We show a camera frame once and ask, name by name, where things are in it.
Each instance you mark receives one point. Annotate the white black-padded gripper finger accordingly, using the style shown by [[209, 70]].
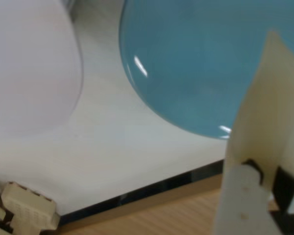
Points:
[[285, 188]]

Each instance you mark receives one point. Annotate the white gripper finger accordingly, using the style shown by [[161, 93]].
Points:
[[240, 208]]

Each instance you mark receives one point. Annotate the white squid toy sushi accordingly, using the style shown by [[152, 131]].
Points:
[[264, 110]]

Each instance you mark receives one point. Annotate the blue round dish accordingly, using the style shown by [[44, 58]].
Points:
[[186, 73]]

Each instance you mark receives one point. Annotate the white round plastic plate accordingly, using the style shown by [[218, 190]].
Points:
[[27, 61]]

